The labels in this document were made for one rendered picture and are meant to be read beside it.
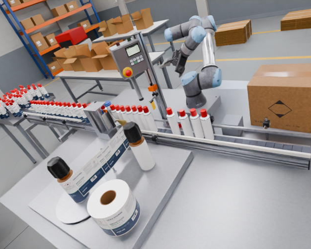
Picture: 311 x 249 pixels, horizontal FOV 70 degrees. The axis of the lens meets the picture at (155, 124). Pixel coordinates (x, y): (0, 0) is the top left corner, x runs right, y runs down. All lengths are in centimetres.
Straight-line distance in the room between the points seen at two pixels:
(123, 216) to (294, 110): 96
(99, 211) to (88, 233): 19
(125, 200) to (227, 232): 43
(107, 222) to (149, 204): 22
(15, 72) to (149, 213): 816
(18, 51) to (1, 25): 83
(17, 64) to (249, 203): 848
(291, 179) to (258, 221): 26
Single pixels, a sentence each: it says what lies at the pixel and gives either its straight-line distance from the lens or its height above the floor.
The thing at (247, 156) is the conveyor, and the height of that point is 85.
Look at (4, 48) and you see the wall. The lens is 887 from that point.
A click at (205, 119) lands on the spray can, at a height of 104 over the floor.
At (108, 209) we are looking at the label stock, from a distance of 101.
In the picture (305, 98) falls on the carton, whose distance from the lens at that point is 125.
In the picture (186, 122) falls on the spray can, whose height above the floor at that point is 101.
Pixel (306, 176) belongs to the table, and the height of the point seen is 83.
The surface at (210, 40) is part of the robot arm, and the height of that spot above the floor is 126.
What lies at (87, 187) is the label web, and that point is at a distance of 129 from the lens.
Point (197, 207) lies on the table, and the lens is 110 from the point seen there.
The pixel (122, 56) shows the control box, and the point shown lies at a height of 142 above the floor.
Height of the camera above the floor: 174
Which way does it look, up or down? 33 degrees down
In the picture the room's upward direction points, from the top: 22 degrees counter-clockwise
